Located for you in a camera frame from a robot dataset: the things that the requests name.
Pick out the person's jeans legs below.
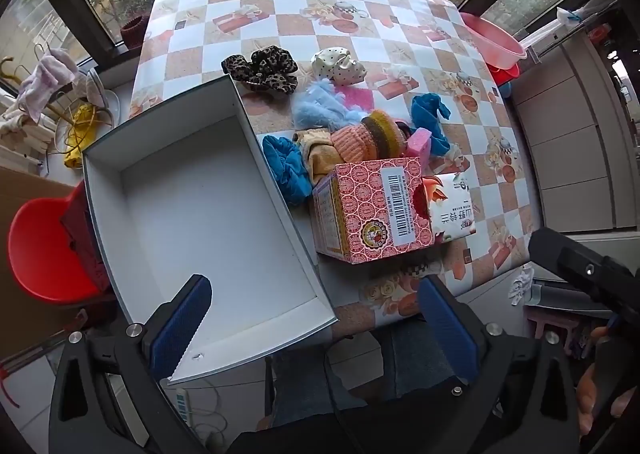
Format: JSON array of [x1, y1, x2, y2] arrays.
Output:
[[270, 324, 451, 430]]

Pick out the white power strip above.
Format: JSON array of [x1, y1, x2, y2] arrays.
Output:
[[172, 386, 198, 430]]

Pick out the pink stool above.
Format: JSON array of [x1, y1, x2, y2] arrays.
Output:
[[525, 306, 596, 360]]

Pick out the yellow cloth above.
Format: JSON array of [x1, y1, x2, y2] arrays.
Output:
[[63, 104, 101, 170]]

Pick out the dark red bag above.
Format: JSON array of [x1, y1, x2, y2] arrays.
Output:
[[60, 184, 113, 292]]

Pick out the dark red flowerpot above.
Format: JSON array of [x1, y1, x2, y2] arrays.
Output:
[[121, 14, 147, 51]]

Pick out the checkered tablecloth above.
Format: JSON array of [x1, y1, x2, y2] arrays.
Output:
[[127, 0, 533, 340]]

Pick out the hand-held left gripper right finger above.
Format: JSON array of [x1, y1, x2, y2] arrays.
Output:
[[417, 275, 583, 454]]

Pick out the pale pink cloth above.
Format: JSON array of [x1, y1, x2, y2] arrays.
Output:
[[17, 48, 81, 122]]

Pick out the red plastic basin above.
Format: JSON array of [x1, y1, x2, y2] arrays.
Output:
[[487, 61, 521, 85]]

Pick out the beige cabinet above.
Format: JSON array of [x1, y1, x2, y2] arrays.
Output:
[[510, 34, 640, 235]]

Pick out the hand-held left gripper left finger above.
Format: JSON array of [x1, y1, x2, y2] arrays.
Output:
[[47, 274, 216, 454]]

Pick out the pink plastic basin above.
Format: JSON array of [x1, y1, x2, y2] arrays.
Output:
[[459, 11, 528, 70]]

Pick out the white rag with blue clip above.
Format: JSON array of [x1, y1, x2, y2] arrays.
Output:
[[557, 6, 591, 28]]

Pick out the leopard print scrunchie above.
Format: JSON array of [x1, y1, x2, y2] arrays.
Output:
[[221, 45, 299, 95]]

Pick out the cream slatted rack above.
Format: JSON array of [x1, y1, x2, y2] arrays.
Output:
[[0, 99, 51, 166]]

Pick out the white orange printed packet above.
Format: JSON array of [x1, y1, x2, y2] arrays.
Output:
[[422, 173, 477, 242]]

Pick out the red plastic chair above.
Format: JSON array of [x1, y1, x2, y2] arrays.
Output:
[[7, 181, 108, 305]]

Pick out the light blue fluffy scrunchie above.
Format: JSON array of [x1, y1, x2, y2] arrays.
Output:
[[291, 79, 366, 131]]

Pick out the white cardboard box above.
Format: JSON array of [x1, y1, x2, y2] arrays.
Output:
[[81, 74, 337, 385]]

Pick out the cream polka dot scrunchie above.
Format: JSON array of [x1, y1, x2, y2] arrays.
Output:
[[310, 47, 367, 86]]

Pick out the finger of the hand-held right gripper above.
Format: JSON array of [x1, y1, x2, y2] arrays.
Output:
[[529, 228, 640, 320]]

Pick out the person's right hand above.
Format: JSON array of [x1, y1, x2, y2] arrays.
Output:
[[576, 326, 638, 436]]

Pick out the red patterned carton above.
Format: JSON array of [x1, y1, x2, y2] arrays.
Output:
[[311, 156, 433, 265]]

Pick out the white floor rag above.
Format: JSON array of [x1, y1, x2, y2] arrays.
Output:
[[507, 266, 536, 307]]

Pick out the brown yellow knit sock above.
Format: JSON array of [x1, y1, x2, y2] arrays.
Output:
[[361, 109, 407, 157]]

